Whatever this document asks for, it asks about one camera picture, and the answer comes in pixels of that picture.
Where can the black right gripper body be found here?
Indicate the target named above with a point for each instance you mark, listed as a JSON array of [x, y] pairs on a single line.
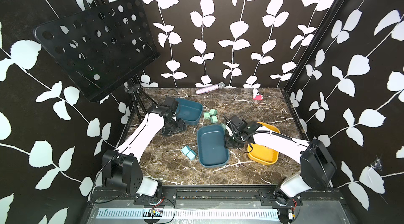
[[233, 141]]

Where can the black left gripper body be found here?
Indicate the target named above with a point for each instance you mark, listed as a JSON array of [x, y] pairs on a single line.
[[175, 126]]

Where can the blue teal plug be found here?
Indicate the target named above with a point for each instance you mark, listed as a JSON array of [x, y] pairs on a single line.
[[185, 150], [191, 155]]

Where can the teal storage box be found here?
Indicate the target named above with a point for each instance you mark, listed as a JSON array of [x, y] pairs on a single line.
[[212, 152], [189, 111]]

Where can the yellow storage box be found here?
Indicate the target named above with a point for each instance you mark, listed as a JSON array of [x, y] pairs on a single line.
[[262, 154]]

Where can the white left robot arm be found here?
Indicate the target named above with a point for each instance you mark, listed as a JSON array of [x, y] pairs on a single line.
[[121, 170]]

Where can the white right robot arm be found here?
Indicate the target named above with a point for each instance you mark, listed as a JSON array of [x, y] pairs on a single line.
[[316, 164]]

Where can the mint green plug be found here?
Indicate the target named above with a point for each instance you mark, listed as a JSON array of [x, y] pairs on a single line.
[[213, 112], [214, 119], [206, 115]]

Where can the black music stand tripod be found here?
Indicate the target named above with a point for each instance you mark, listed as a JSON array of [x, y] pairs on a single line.
[[136, 91]]

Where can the black perforated music stand desk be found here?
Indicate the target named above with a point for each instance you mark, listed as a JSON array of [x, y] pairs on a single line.
[[101, 48]]

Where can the black front rail frame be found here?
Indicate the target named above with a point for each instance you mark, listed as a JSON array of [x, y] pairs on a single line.
[[219, 204]]

